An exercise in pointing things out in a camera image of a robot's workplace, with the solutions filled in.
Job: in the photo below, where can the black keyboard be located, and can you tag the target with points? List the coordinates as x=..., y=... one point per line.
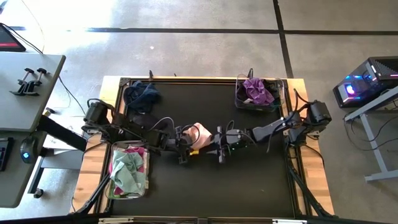
x=5, y=154

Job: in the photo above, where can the black RGB computer case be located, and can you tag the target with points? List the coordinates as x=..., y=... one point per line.
x=373, y=77

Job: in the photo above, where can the grey metal-legged desk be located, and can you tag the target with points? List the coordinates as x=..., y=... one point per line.
x=381, y=176

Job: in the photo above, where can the magenta towel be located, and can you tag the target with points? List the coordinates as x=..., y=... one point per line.
x=136, y=151

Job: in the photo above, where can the black diagonal support beam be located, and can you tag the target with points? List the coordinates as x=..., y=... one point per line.
x=62, y=133

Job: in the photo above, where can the black glowing computer mouse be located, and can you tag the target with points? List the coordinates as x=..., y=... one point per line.
x=29, y=149

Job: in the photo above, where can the navy blue towel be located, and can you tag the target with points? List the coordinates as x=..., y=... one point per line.
x=140, y=93

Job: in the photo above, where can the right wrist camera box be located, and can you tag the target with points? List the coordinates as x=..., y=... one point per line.
x=232, y=138

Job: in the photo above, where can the small black clip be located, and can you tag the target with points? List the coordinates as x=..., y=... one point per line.
x=151, y=76
x=250, y=74

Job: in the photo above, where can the light green towel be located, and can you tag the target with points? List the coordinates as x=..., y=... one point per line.
x=127, y=174

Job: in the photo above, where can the pink towel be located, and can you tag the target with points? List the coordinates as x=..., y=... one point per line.
x=202, y=137

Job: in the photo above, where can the clear plastic basket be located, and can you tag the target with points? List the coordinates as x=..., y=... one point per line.
x=237, y=93
x=124, y=143

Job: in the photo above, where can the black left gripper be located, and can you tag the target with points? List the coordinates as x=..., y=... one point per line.
x=180, y=143

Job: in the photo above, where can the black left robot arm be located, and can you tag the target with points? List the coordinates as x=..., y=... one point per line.
x=157, y=138

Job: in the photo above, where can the silver flat bracket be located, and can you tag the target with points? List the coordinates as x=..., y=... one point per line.
x=289, y=221
x=115, y=220

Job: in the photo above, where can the black table mat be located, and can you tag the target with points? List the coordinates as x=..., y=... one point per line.
x=217, y=186

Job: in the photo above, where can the large grey desk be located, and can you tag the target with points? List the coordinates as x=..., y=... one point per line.
x=15, y=115

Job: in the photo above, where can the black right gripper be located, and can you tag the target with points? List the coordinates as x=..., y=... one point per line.
x=221, y=158

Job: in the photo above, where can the teal towel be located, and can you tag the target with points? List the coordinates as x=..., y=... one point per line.
x=273, y=108

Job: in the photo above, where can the black screw clamp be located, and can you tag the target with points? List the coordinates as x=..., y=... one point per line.
x=19, y=91
x=32, y=84

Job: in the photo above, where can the grey metal base plate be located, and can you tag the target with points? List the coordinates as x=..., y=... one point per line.
x=62, y=160

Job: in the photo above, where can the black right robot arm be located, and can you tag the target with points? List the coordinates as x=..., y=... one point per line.
x=267, y=132

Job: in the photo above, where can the black caster wheel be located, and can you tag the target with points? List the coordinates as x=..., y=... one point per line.
x=38, y=193

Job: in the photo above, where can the black monitor with red line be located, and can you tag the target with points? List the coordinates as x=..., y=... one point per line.
x=9, y=40

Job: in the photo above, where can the purple towel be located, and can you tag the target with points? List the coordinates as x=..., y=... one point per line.
x=258, y=90

